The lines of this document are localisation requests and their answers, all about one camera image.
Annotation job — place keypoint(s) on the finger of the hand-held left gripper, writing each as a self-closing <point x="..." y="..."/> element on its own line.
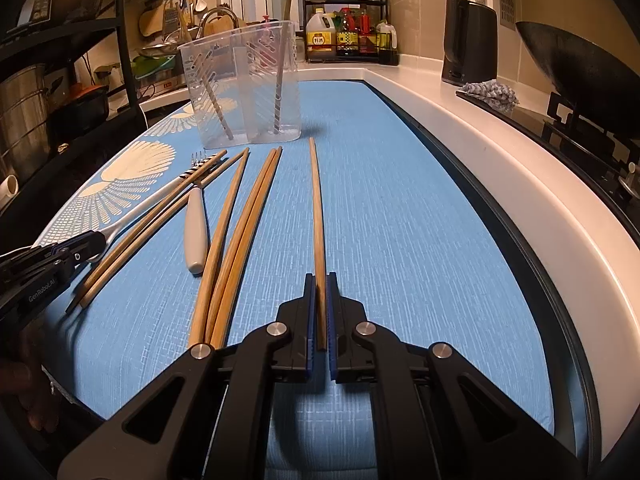
<point x="70" y="245"/>
<point x="77" y="261"/>

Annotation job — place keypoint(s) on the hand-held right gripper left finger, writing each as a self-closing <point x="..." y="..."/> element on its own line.
<point x="310" y="360"/>

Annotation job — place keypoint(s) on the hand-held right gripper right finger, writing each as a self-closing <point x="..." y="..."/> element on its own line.
<point x="331" y="360"/>

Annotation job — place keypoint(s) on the clear plastic utensil holder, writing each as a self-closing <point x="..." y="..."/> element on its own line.
<point x="200" y="125"/>

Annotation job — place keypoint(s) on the person's left hand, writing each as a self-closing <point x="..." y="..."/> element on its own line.
<point x="20" y="380"/>

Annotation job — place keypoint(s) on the white pipe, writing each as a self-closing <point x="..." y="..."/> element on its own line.
<point x="7" y="187"/>

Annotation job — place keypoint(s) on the steel stock pot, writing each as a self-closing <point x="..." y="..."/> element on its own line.
<point x="22" y="115"/>

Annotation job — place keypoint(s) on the black cooking pot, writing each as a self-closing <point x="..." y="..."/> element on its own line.
<point x="80" y="105"/>

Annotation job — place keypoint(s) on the blue patterned tablecloth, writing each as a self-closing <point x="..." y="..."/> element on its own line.
<point x="400" y="210"/>

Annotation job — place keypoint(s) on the green basin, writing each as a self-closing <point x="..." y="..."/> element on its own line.
<point x="155" y="67"/>

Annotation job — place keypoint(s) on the black storage rack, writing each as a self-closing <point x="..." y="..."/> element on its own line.
<point x="120" y="50"/>

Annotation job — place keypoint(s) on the steel bowl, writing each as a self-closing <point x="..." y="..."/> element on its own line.
<point x="157" y="50"/>

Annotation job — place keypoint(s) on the small wooden board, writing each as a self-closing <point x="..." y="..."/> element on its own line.
<point x="149" y="24"/>

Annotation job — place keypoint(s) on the metal grater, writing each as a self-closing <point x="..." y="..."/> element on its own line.
<point x="171" y="20"/>

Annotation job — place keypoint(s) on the yellow kitchen tool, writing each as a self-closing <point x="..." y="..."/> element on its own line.
<point x="186" y="10"/>

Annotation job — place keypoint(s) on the large wooden cutting board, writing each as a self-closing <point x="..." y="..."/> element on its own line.
<point x="225" y="24"/>

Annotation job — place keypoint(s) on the chrome kitchen faucet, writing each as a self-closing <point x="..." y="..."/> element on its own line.
<point x="215" y="14"/>

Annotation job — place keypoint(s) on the blue white dishcloth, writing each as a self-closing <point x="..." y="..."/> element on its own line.
<point x="490" y="94"/>

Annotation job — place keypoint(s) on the black gas stove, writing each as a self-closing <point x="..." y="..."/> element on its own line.
<point x="550" y="125"/>

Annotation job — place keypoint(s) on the large yellow label oil jug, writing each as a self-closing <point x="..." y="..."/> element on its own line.
<point x="320" y="35"/>

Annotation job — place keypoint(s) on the dark soy sauce bottle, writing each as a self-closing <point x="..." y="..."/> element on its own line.
<point x="346" y="35"/>

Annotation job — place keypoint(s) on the red cap sauce bottle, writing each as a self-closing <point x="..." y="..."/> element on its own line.
<point x="365" y="35"/>

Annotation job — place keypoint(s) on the green cooking oil bottle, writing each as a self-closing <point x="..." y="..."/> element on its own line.
<point x="386" y="37"/>

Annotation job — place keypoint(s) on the black spice rack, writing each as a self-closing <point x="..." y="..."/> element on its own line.
<point x="392" y="35"/>

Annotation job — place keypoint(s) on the black electric kettle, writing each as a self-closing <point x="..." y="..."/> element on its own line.
<point x="467" y="40"/>

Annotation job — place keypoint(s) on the black wok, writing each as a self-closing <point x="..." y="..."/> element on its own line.
<point x="575" y="60"/>

